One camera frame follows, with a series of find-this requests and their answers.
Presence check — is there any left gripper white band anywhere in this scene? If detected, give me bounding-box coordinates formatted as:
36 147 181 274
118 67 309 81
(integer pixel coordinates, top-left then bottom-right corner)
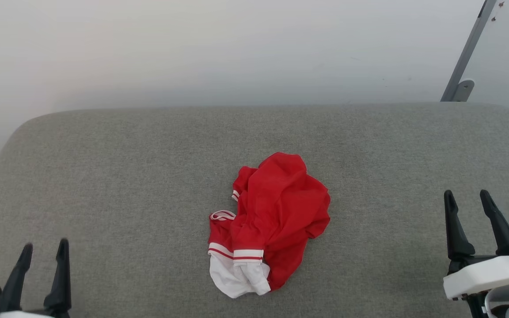
0 238 72 318

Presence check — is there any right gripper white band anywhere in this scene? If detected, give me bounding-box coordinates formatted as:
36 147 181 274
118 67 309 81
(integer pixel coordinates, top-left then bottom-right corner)
443 190 509 318

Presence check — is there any red and white garment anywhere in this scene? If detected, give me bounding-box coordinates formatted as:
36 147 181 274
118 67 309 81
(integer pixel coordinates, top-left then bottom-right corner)
208 152 331 299

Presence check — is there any grey metal pole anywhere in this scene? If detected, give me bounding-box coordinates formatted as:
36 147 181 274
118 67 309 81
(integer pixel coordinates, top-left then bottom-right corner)
440 0 498 102

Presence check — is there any grey metal pole bracket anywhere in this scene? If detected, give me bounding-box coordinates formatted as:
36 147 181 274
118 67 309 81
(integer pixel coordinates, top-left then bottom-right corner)
451 79 475 102

